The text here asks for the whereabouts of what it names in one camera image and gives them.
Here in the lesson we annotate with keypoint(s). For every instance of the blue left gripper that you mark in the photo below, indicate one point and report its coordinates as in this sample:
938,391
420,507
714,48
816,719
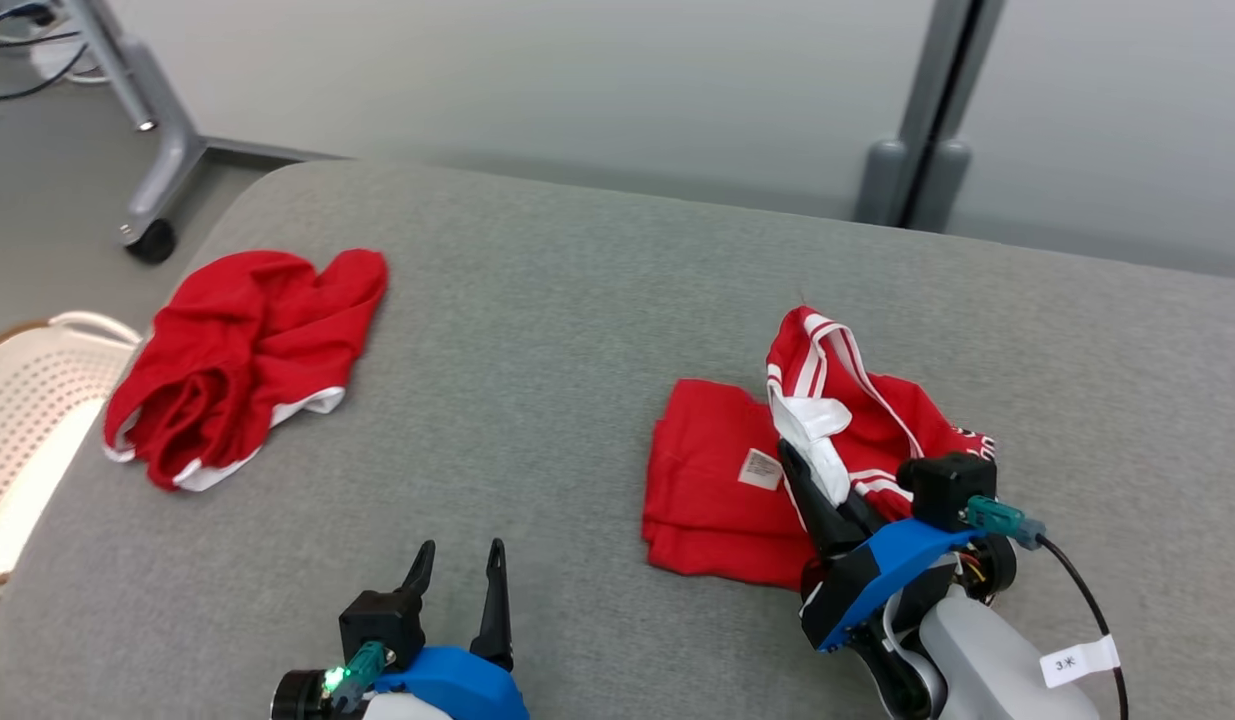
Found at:
467,685

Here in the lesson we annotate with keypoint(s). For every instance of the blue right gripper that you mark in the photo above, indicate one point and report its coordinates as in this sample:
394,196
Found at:
897,560

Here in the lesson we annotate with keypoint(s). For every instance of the red jersey with striped trim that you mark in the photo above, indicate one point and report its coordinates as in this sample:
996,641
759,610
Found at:
707,500

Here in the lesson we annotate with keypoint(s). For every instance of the red shorts with white trim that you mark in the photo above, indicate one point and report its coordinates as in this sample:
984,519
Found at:
247,340

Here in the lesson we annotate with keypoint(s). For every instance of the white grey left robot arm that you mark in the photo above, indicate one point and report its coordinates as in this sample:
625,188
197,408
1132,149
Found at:
297,695

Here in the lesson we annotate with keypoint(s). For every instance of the white perforated laundry basket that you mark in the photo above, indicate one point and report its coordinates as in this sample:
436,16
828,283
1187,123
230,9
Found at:
37,420

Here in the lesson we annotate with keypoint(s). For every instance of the black caster wheel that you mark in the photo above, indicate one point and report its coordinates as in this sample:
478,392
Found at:
153,243

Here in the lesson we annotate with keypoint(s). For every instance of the grey rolling stand leg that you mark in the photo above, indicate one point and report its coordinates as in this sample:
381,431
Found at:
162,150

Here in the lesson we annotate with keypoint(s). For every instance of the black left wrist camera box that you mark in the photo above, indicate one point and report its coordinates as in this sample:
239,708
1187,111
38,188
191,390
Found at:
382,620

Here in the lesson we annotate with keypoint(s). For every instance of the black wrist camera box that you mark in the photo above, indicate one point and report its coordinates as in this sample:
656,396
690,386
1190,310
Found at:
382,620
942,490

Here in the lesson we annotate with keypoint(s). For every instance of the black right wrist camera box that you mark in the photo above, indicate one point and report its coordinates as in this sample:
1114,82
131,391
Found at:
942,490

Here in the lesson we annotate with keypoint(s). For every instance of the green left camera connector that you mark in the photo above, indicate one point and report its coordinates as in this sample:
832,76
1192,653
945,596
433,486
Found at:
362,665

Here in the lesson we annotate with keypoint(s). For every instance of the teal right camera connector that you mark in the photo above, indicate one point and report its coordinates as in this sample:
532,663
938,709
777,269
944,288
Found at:
997,518

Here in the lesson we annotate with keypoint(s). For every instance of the grey metal partition post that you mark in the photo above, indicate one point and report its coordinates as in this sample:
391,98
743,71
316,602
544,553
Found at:
912,180

